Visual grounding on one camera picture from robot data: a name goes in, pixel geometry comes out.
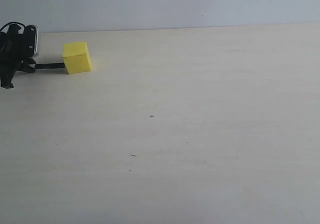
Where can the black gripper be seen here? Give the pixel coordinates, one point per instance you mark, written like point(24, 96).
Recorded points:
point(10, 53)

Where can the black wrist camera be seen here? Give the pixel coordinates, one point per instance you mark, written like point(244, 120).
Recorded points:
point(30, 40)

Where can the yellow cube block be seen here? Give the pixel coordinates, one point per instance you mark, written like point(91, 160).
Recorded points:
point(76, 57)

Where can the black and white marker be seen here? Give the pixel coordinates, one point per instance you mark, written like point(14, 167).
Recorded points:
point(49, 66)

